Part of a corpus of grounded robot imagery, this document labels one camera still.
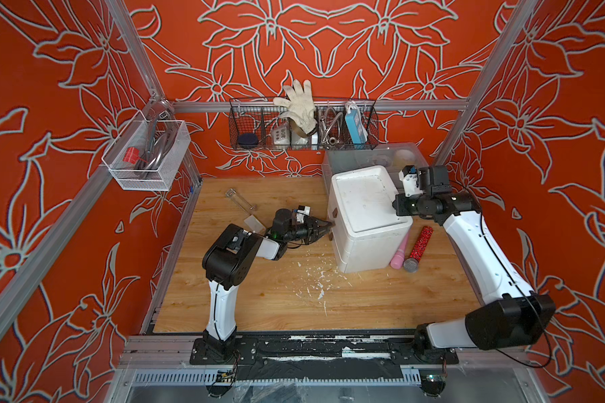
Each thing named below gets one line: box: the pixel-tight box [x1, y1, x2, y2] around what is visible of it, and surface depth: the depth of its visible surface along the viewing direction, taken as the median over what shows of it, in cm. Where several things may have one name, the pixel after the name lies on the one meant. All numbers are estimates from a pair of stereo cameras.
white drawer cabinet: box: [327, 165, 413, 274], surface depth 81 cm
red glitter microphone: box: [403, 225, 434, 273], surface depth 91 cm
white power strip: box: [273, 126, 289, 144], surface depth 96 cm
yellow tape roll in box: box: [393, 149, 416, 168], surface depth 104 cm
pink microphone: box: [389, 229, 411, 270], surface depth 91 cm
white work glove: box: [273, 78, 318, 136], surface depth 90 cm
